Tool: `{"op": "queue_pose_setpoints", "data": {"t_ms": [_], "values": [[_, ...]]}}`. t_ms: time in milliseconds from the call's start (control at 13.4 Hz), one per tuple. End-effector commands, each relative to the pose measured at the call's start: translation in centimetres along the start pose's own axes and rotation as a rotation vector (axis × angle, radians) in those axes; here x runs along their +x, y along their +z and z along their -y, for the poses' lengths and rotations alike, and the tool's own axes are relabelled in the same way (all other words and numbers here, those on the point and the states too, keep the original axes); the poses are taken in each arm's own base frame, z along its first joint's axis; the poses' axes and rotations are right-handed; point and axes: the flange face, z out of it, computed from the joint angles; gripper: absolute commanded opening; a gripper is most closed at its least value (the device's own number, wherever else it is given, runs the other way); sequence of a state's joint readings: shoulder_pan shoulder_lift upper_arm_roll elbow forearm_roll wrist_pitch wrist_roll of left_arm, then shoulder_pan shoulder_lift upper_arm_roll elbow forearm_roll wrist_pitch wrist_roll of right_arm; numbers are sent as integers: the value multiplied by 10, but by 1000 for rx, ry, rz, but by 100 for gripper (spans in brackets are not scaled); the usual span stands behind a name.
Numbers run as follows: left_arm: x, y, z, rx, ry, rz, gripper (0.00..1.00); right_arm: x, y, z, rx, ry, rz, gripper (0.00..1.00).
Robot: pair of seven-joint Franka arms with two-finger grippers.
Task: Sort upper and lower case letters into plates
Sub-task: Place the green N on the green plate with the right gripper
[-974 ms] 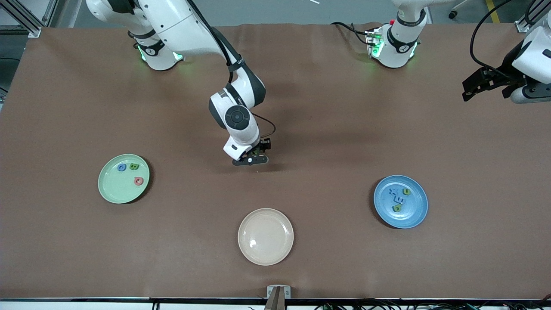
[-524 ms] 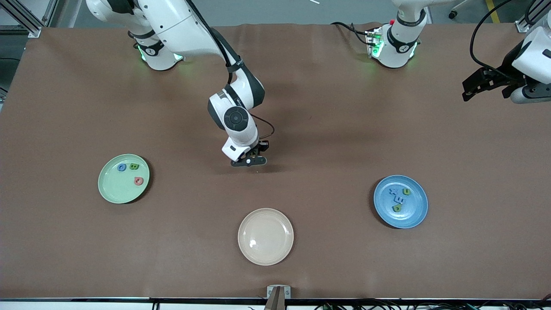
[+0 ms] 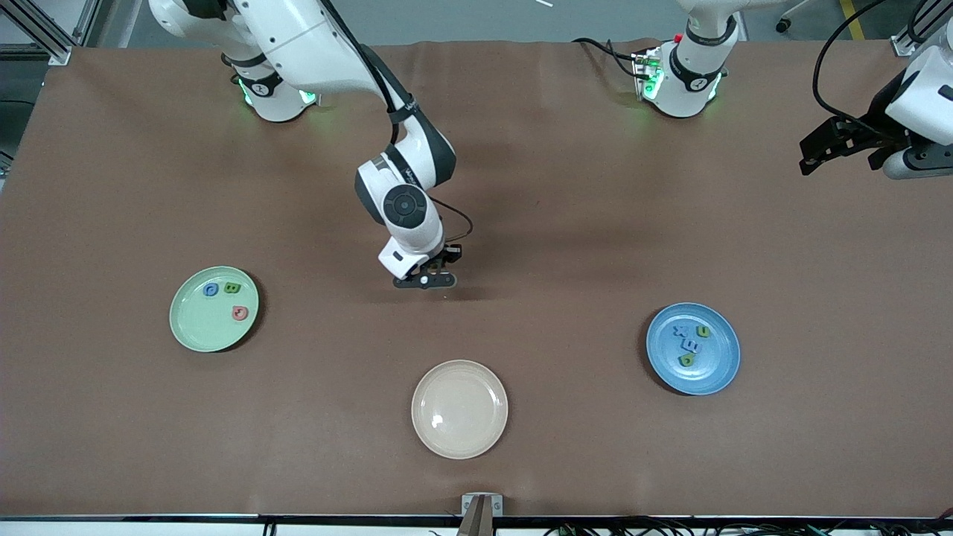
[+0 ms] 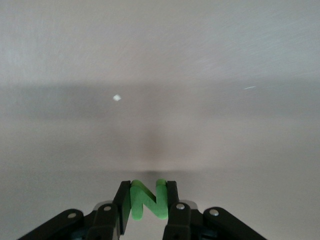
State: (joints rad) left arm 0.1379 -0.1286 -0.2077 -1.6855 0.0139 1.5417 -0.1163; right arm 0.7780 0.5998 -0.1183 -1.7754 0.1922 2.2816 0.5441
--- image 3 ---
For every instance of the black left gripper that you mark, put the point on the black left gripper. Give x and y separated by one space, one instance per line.
875 124

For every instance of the pink letter Q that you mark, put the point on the pink letter Q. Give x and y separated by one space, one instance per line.
240 318

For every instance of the blue letter x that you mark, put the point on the blue letter x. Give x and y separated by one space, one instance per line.
679 332

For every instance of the blue letter e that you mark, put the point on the blue letter e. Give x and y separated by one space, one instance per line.
690 346

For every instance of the green letter p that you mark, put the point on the green letter p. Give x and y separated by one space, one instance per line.
683 362

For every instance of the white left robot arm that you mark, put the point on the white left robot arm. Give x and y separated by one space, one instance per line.
692 82

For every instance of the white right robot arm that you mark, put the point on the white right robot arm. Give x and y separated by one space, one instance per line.
298 37

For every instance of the office chair caster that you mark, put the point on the office chair caster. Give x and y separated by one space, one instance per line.
782 27

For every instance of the beige plate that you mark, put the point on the beige plate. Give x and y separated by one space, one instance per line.
459 409

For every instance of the green plate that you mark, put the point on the green plate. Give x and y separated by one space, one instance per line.
201 327

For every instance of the blue plate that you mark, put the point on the blue plate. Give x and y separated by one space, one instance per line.
707 376

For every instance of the brown table mat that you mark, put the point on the brown table mat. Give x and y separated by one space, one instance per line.
819 447

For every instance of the aluminium frame profile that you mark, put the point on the aluminium frame profile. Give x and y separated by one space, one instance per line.
59 56
907 48

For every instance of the silver metal mounting bracket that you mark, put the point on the silver metal mounting bracket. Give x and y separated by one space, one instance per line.
467 502

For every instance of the brown camera post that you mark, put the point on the brown camera post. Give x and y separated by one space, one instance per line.
478 525

